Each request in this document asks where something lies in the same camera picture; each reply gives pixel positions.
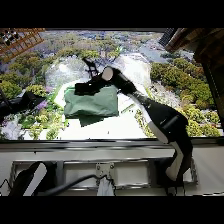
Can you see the green garment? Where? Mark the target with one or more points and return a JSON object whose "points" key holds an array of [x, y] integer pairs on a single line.
{"points": [[96, 105]]}

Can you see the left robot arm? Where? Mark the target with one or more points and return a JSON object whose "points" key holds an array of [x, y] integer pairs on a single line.
{"points": [[36, 174]]}

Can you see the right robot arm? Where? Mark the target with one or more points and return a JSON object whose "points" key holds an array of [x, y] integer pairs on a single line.
{"points": [[163, 115]]}

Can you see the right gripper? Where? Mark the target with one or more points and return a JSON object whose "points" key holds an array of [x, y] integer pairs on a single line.
{"points": [[93, 86]]}

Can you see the silver frame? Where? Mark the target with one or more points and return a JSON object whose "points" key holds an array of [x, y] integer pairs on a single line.
{"points": [[103, 166]]}

